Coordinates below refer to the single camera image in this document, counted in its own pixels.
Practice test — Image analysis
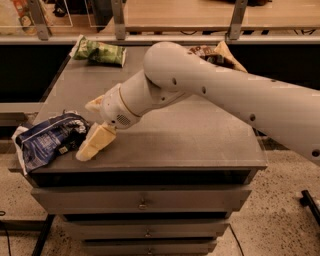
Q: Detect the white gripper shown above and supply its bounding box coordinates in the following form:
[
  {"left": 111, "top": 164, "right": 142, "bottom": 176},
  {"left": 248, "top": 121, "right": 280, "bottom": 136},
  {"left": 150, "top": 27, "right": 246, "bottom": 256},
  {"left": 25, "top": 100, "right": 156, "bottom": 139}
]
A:
[{"left": 76, "top": 84, "right": 140, "bottom": 161}]

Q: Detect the blue chip bag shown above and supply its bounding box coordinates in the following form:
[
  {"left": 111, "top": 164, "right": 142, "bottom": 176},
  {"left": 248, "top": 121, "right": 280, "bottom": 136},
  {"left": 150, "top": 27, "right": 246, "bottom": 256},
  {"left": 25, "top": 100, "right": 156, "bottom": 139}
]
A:
[{"left": 12, "top": 111, "right": 90, "bottom": 176}]

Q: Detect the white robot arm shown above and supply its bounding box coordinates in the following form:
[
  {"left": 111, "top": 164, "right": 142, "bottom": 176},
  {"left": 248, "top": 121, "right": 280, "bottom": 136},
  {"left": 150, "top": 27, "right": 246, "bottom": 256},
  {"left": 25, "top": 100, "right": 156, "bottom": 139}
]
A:
[{"left": 85, "top": 42, "right": 320, "bottom": 165}]

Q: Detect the green jalapeno chip bag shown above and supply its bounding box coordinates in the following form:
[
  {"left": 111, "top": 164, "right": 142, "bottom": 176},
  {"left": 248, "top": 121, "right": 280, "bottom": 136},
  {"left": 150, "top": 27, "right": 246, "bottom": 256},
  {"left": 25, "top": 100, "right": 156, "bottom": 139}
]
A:
[{"left": 69, "top": 35, "right": 127, "bottom": 67}]

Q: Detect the brown and cream chip bag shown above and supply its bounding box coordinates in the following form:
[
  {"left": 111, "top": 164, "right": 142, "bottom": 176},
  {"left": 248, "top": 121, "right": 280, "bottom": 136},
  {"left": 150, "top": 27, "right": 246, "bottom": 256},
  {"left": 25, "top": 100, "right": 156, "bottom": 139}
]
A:
[{"left": 190, "top": 41, "right": 246, "bottom": 72}]

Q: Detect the top drawer with knob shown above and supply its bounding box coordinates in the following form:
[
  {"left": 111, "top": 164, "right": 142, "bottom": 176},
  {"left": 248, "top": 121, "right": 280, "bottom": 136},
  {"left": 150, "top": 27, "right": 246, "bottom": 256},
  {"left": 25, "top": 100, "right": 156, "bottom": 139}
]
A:
[{"left": 31, "top": 186, "right": 251, "bottom": 215}]

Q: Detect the drawer with knob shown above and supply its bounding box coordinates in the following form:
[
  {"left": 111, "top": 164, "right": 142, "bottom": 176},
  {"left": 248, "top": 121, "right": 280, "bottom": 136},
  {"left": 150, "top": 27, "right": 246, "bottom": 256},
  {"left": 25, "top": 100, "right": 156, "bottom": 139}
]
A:
[
  {"left": 65, "top": 219, "right": 228, "bottom": 240},
  {"left": 83, "top": 239, "right": 216, "bottom": 256},
  {"left": 31, "top": 186, "right": 251, "bottom": 215}
]

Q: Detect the grey drawer cabinet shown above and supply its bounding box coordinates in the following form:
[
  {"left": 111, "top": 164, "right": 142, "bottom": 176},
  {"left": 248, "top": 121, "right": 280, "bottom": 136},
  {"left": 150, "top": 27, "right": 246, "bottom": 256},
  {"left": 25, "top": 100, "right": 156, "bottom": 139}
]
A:
[{"left": 8, "top": 44, "right": 268, "bottom": 256}]

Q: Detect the middle drawer with knob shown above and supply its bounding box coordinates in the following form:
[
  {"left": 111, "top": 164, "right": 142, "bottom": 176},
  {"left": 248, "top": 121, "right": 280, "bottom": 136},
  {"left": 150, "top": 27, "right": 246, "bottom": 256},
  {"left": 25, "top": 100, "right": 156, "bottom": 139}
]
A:
[{"left": 65, "top": 219, "right": 228, "bottom": 240}]

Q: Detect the black bar on floor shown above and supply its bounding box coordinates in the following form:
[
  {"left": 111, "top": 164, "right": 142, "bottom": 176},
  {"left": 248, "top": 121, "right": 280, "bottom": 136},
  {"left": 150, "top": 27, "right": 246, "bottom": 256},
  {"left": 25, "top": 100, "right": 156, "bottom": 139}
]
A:
[{"left": 0, "top": 214, "right": 55, "bottom": 256}]

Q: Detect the wooden counter with railing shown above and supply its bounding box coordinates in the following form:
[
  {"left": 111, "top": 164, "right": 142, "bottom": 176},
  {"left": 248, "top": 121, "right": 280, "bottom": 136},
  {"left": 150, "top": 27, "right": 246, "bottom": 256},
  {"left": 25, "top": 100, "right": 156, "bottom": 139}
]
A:
[{"left": 0, "top": 0, "right": 320, "bottom": 45}]

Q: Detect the bottom drawer with knob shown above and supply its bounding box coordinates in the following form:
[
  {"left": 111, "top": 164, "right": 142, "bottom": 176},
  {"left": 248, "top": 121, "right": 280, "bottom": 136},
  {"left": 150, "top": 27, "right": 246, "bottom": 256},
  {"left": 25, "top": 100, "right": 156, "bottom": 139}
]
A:
[{"left": 83, "top": 239, "right": 216, "bottom": 256}]

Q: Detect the black floor stand leg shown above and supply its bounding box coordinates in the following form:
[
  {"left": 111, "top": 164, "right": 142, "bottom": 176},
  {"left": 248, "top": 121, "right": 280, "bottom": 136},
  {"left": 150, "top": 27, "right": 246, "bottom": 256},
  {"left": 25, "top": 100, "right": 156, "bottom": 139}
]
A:
[{"left": 299, "top": 190, "right": 320, "bottom": 226}]

